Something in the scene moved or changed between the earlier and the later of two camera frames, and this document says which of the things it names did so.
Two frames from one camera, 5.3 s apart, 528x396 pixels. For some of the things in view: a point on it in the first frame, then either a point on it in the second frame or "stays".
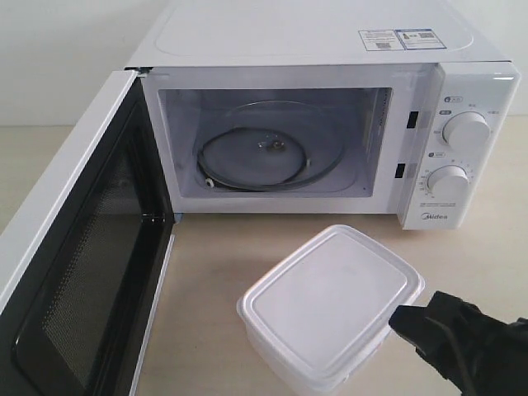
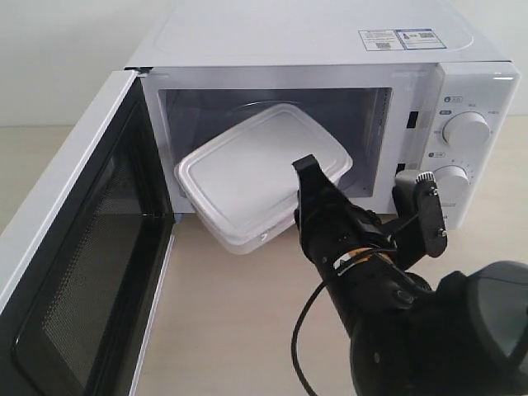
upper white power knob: (467, 129) stays
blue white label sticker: (401, 40) stays
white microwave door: (81, 319) stays
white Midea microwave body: (332, 107) stays
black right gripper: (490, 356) → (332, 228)
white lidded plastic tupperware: (322, 309) → (242, 189)
